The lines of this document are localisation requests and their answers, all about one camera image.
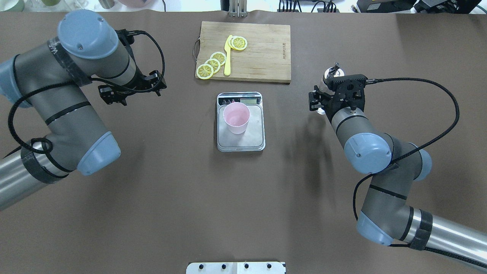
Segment yellow plastic knife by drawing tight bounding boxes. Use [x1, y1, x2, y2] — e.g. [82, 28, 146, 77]
[224, 35, 233, 76]

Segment lemon slice far end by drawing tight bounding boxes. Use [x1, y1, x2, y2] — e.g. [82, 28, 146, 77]
[196, 64, 214, 80]

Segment lemon slice pair bottom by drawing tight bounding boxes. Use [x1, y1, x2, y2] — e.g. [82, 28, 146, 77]
[227, 35, 236, 50]

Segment lemon slice pair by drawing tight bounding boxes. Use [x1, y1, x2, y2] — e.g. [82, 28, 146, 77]
[232, 36, 248, 51]
[227, 35, 236, 50]

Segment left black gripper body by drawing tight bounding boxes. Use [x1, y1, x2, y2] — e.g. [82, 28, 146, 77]
[97, 70, 167, 106]

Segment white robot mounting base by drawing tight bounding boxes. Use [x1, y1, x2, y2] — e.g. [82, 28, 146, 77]
[186, 261, 287, 274]

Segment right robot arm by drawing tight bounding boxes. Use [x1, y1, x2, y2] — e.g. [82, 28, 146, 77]
[309, 67, 486, 272]

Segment green plastic cup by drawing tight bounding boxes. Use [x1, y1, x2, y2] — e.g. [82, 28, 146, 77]
[41, 0, 60, 7]

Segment pink plastic cup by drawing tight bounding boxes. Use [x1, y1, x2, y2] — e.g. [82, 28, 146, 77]
[223, 102, 250, 135]

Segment lemon slice near knife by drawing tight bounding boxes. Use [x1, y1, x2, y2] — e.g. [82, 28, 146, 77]
[210, 51, 227, 66]

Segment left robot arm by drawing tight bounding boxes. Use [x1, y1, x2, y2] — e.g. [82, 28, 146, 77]
[1, 10, 167, 210]

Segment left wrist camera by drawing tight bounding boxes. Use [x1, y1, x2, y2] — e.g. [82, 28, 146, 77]
[115, 29, 137, 49]

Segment silver digital kitchen scale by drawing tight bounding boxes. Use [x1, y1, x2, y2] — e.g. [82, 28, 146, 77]
[216, 91, 266, 152]

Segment glass sauce bottle metal spout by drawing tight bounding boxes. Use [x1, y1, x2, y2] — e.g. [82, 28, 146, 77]
[315, 62, 345, 100]

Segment aluminium frame post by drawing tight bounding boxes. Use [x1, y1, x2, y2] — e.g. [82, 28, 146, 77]
[228, 0, 248, 18]

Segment lemon slice middle row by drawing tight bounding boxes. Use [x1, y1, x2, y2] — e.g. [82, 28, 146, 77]
[205, 58, 221, 74]

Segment lemon slice pair top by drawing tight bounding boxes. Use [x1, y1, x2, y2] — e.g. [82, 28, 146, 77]
[232, 36, 248, 51]

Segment wooden cutting board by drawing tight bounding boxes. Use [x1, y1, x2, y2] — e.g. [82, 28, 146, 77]
[197, 21, 291, 84]

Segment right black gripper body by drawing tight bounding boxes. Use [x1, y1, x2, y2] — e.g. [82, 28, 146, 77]
[324, 74, 368, 121]

